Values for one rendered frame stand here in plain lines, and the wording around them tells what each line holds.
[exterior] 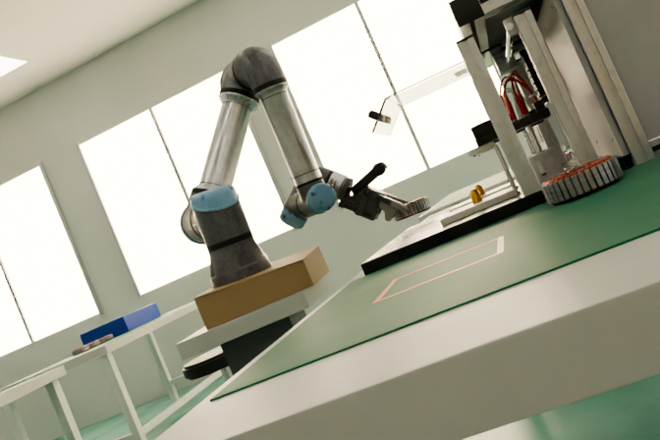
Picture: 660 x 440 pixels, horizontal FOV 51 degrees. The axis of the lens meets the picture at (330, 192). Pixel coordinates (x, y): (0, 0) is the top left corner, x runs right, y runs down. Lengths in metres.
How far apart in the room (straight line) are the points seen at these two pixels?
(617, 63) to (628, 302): 0.81
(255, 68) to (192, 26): 5.04
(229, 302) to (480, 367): 1.23
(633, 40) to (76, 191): 6.58
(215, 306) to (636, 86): 0.99
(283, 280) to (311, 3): 5.06
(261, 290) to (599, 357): 1.23
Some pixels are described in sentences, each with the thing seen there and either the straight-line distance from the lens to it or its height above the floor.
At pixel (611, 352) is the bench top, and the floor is 0.72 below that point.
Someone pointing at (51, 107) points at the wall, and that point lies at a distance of 7.55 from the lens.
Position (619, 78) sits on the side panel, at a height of 0.89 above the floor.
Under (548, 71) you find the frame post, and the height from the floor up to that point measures 0.94.
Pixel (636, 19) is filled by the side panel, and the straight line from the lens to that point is 1.23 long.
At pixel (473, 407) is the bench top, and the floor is 0.71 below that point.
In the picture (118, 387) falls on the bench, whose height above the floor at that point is 0.49.
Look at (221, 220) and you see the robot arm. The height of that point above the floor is 0.97.
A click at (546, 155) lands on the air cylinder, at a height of 0.81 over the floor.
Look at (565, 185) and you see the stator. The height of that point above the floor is 0.77.
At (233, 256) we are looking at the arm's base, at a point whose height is 0.88.
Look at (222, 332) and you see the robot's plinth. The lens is 1.62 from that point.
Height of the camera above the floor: 0.85
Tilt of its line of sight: 3 degrees up
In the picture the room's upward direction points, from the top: 23 degrees counter-clockwise
